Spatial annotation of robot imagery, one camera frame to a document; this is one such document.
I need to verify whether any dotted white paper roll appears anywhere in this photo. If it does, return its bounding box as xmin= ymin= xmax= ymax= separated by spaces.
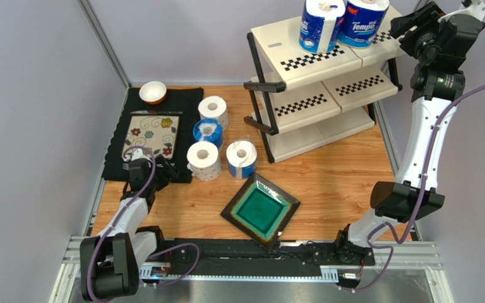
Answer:
xmin=186 ymin=141 xmax=221 ymax=182

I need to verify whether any Tempo paper roll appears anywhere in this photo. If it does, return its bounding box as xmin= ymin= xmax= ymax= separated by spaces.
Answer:
xmin=338 ymin=0 xmax=390 ymax=49

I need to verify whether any blue paper roll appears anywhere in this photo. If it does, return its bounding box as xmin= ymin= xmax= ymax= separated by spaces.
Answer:
xmin=193 ymin=119 xmax=224 ymax=150

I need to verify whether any dark blue roll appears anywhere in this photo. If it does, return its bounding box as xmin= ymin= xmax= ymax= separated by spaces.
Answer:
xmin=299 ymin=0 xmax=345 ymax=54

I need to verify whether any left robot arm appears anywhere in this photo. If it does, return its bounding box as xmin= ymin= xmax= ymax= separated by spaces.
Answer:
xmin=80 ymin=155 xmax=179 ymax=302

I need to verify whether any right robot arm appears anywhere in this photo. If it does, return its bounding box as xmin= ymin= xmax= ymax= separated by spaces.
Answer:
xmin=334 ymin=1 xmax=485 ymax=264

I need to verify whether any cream three-tier shelf rack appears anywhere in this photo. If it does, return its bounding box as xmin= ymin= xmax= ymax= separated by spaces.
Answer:
xmin=244 ymin=8 xmax=403 ymax=163

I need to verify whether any floral square plate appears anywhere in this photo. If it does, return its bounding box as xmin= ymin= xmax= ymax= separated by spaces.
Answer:
xmin=121 ymin=115 xmax=180 ymax=160

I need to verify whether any white and orange bowl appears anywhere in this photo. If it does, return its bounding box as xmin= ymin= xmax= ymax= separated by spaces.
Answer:
xmin=139 ymin=81 xmax=167 ymax=105

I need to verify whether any black fabric placemat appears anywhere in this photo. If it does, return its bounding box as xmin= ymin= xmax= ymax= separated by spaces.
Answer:
xmin=102 ymin=88 xmax=204 ymax=184

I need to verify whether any plain white paper roll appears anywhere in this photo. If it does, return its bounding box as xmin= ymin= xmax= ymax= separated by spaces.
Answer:
xmin=198 ymin=96 xmax=229 ymax=130

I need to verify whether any blue banded wrapped roll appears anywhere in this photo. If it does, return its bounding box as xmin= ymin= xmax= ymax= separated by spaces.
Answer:
xmin=226 ymin=140 xmax=257 ymax=179

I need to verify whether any green square glazed plate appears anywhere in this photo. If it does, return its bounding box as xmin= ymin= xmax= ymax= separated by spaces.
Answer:
xmin=220 ymin=173 xmax=301 ymax=251

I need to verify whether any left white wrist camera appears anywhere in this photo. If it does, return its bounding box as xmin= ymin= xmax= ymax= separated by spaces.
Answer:
xmin=122 ymin=146 xmax=150 ymax=163

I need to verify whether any knife with dark handle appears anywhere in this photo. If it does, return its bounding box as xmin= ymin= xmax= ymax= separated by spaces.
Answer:
xmin=130 ymin=110 xmax=184 ymax=116

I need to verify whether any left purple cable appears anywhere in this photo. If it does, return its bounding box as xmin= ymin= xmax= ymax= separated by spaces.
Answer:
xmin=81 ymin=146 xmax=200 ymax=302

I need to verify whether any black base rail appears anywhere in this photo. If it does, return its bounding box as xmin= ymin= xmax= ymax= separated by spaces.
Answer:
xmin=139 ymin=238 xmax=376 ymax=288

